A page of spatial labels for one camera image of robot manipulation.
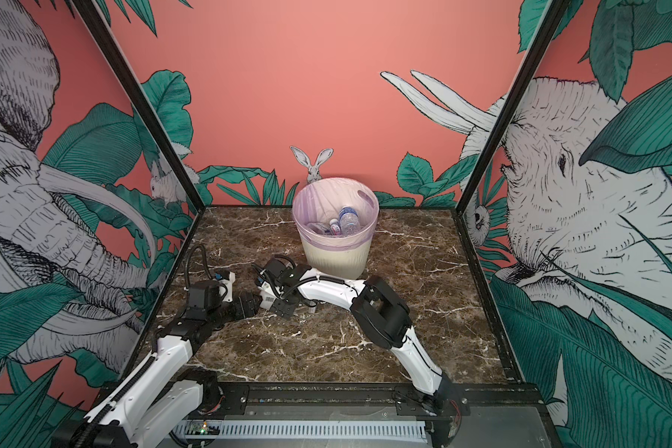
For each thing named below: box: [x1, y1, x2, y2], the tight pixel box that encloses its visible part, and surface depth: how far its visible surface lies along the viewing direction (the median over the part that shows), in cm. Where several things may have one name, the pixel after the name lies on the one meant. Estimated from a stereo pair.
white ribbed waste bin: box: [294, 217, 378, 280], surface depth 81 cm
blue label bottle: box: [338, 206, 362, 237], surface depth 87 cm
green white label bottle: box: [328, 218, 342, 237], surface depth 95 cm
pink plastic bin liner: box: [292, 177, 380, 252], surface depth 91 cm
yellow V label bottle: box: [257, 280, 278, 310], surface depth 85 cm
